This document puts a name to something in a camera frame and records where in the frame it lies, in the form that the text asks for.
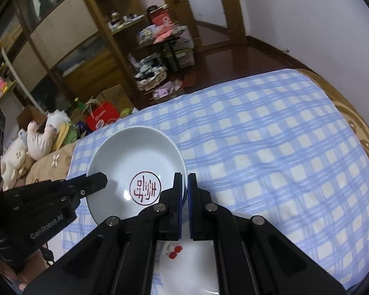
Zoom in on bowl with red seal print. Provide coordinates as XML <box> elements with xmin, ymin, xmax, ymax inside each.
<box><xmin>86</xmin><ymin>125</ymin><xmax>189</xmax><ymax>226</ymax></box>

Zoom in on wooden wardrobe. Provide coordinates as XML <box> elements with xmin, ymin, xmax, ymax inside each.
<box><xmin>0</xmin><ymin>0</ymin><xmax>136</xmax><ymax>111</ymax></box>

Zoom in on wicker basket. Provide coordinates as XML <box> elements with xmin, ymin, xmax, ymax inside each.
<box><xmin>137</xmin><ymin>68</ymin><xmax>168</xmax><ymax>91</ymax></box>

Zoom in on small wooden table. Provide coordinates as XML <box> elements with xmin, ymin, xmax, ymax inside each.
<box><xmin>137</xmin><ymin>32</ymin><xmax>191</xmax><ymax>73</ymax></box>

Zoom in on blue white checked cloth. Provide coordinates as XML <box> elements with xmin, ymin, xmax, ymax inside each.
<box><xmin>61</xmin><ymin>68</ymin><xmax>369</xmax><ymax>295</ymax></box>

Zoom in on wooden display shelf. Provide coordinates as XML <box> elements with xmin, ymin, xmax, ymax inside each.
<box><xmin>0</xmin><ymin>40</ymin><xmax>19</xmax><ymax>102</ymax></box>

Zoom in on large white cherry plate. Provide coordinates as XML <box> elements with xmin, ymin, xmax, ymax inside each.
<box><xmin>154</xmin><ymin>210</ymin><xmax>254</xmax><ymax>294</ymax></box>

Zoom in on yellow green cushion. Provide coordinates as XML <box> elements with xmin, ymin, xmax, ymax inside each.
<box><xmin>55</xmin><ymin>123</ymin><xmax>78</xmax><ymax>148</ymax></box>

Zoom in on cardboard box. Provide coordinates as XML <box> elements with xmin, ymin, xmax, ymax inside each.
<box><xmin>16</xmin><ymin>106</ymin><xmax>46</xmax><ymax>125</ymax></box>
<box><xmin>97</xmin><ymin>84</ymin><xmax>135</xmax><ymax>114</ymax></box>

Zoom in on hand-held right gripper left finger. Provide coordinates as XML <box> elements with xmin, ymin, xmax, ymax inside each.
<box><xmin>26</xmin><ymin>172</ymin><xmax>185</xmax><ymax>295</ymax></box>

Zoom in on pink paper packet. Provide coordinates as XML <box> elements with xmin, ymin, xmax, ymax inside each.
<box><xmin>154</xmin><ymin>28</ymin><xmax>179</xmax><ymax>42</ymax></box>

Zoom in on red bag with white print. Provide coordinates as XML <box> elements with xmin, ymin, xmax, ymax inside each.
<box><xmin>149</xmin><ymin>9</ymin><xmax>173</xmax><ymax>27</ymax></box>

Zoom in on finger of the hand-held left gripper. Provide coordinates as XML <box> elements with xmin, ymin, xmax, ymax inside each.
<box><xmin>49</xmin><ymin>172</ymin><xmax>109</xmax><ymax>205</ymax></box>

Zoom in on white pole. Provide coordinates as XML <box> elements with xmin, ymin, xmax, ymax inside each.
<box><xmin>0</xmin><ymin>46</ymin><xmax>38</xmax><ymax>109</ymax></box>

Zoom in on wooden door with glass panel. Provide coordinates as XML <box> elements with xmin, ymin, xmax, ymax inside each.
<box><xmin>160</xmin><ymin>0</ymin><xmax>246</xmax><ymax>51</ymax></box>

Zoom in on red paper bag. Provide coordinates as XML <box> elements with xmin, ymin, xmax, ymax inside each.
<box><xmin>85</xmin><ymin>100</ymin><xmax>120</xmax><ymax>132</ymax></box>

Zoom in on brown floral blanket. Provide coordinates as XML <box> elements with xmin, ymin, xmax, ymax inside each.
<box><xmin>1</xmin><ymin>143</ymin><xmax>77</xmax><ymax>283</ymax></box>

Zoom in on white haired plush doll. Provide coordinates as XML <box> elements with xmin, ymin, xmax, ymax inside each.
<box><xmin>46</xmin><ymin>110</ymin><xmax>71</xmax><ymax>130</ymax></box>

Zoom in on cream plush toy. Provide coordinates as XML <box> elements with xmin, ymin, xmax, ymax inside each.
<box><xmin>1</xmin><ymin>129</ymin><xmax>29</xmax><ymax>191</ymax></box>

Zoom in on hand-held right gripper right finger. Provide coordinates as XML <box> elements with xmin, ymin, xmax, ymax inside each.
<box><xmin>187</xmin><ymin>173</ymin><xmax>346</xmax><ymax>295</ymax></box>

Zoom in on person's left hand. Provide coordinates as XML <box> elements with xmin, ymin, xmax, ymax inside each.
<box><xmin>0</xmin><ymin>252</ymin><xmax>46</xmax><ymax>294</ymax></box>

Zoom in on wooden corner shelf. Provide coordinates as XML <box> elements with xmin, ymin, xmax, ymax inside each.
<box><xmin>89</xmin><ymin>0</ymin><xmax>151</xmax><ymax>37</ymax></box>

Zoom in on pink floral cloth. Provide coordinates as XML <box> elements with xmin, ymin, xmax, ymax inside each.
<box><xmin>152</xmin><ymin>80</ymin><xmax>183</xmax><ymax>99</ymax></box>

